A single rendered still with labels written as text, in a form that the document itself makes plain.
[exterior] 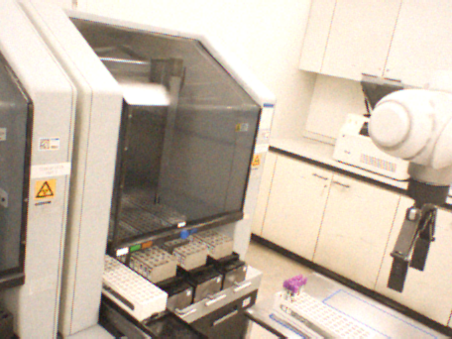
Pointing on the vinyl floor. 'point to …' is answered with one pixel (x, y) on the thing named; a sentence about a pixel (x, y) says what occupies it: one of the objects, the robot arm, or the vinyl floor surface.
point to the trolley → (369, 318)
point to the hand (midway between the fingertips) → (406, 274)
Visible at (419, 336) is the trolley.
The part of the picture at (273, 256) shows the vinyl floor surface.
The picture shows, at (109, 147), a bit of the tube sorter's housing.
